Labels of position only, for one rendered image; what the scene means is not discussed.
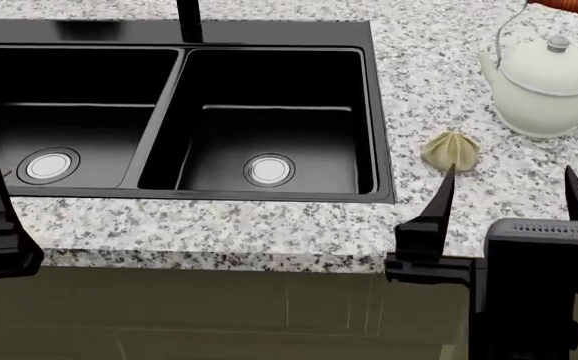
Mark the silver round sink drain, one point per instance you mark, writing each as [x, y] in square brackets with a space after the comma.
[49, 165]
[269, 169]

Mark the black double basin sink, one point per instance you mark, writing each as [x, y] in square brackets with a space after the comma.
[269, 131]

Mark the black sink spout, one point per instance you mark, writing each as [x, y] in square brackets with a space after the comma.
[190, 22]

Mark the pale green pleated dumpling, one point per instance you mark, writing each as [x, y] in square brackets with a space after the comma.
[451, 152]

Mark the dark olive counter cabinet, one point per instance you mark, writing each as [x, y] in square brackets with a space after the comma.
[219, 315]

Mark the black vented camera box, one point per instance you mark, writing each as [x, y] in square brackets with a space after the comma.
[544, 240]

